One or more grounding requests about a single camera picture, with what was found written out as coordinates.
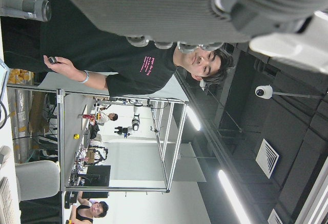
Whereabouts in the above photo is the left robot hand grey white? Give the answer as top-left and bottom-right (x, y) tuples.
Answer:
(55, 0), (328, 74)

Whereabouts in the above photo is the person in black t-shirt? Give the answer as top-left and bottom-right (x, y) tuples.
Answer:
(0, 0), (235, 98)

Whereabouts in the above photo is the silver wristband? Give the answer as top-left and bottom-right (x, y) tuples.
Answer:
(78, 70), (90, 84)

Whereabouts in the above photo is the ceiling strip light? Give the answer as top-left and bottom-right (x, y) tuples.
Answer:
(217, 169), (253, 224)
(186, 105), (202, 132)

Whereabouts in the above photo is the person in white shirt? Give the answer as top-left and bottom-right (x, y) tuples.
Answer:
(96, 108), (118, 126)

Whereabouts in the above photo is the white ceiling air vent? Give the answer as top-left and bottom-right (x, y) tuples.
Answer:
(255, 138), (280, 179)
(268, 208), (285, 224)

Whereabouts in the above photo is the black computer monitor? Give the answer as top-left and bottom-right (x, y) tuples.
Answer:
(78, 165), (111, 199)

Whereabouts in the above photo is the grey office chair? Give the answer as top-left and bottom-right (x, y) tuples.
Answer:
(15, 160), (61, 202)

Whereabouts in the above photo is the person in black tank top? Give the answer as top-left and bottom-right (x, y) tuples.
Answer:
(71, 190), (110, 224)

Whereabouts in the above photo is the white keyboard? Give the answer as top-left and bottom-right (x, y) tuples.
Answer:
(0, 176), (16, 224)

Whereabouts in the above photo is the white dome security camera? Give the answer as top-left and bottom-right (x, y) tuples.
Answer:
(255, 85), (324, 99)

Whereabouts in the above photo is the aluminium profile frame cell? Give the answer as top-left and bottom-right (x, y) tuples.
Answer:
(56, 88), (189, 193)

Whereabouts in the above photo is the black cable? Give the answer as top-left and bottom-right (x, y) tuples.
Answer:
(0, 98), (9, 130)

